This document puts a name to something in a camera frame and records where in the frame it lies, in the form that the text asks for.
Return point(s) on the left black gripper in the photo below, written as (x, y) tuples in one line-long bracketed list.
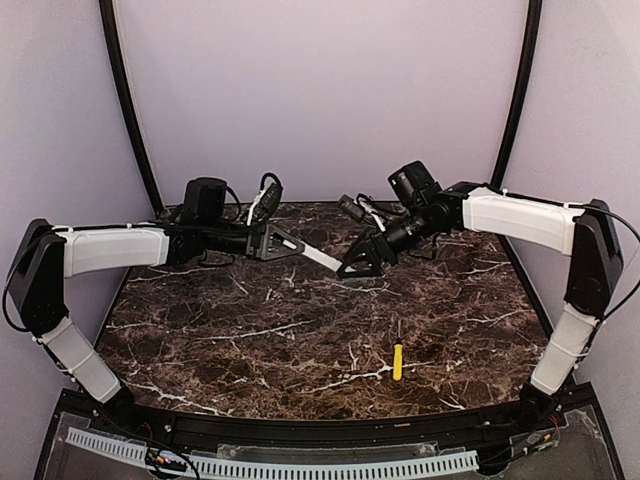
[(253, 242)]

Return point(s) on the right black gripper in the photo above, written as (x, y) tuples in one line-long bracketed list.
[(379, 248)]

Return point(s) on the white remote control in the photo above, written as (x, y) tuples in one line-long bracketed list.
[(320, 257)]

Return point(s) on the yellow handled screwdriver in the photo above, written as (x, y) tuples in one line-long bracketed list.
[(398, 349)]

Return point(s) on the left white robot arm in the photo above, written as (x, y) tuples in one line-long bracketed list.
[(48, 255)]

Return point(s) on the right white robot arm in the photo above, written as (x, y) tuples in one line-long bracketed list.
[(585, 233)]

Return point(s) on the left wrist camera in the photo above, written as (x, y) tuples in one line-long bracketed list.
[(204, 200)]

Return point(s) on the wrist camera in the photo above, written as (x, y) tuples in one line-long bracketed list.
[(204, 200), (414, 185)]

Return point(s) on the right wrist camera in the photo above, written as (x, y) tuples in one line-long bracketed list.
[(414, 185)]

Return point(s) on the black front rail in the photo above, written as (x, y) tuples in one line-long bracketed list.
[(483, 427)]

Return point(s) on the left black frame post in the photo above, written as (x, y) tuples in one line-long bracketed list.
[(128, 110)]

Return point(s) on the black frame post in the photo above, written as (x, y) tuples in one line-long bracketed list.
[(128, 110), (525, 65)]

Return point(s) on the right black frame post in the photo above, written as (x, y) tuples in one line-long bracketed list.
[(525, 65)]

